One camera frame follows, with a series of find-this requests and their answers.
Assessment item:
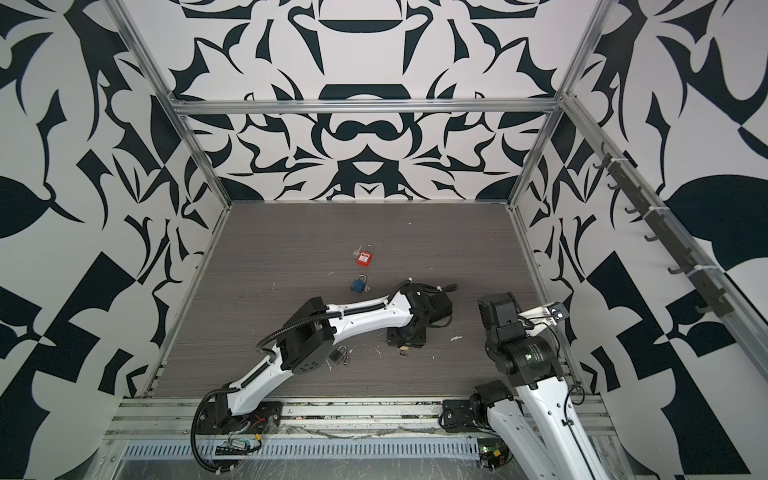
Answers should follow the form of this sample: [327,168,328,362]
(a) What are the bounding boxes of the green circuit board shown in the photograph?
[478,439,512,471]
[215,436,262,456]

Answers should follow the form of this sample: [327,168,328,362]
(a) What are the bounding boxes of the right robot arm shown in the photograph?
[473,292,609,479]

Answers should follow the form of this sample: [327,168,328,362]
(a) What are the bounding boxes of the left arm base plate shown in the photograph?
[196,398,283,435]

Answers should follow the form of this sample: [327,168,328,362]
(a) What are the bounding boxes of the left green circuit board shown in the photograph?
[215,436,262,456]

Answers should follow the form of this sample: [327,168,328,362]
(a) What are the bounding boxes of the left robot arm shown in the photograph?
[190,279,458,435]

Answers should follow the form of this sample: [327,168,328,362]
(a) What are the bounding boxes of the aluminium mounting rail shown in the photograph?
[104,394,616,439]

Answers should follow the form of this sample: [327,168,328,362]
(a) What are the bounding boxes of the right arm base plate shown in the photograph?
[438,399,487,433]

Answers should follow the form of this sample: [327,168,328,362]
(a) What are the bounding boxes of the black padlock with keys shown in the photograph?
[327,345,350,368]

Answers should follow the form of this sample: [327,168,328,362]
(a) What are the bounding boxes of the right green circuit board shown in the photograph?
[478,439,512,471]

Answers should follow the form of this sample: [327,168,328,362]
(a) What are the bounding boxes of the white slotted cable duct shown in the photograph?
[123,437,480,461]

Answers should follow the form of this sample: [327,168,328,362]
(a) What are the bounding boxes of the blue padlock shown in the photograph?
[350,274,371,293]

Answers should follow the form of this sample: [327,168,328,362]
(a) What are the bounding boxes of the red padlock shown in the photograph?
[354,244,375,267]

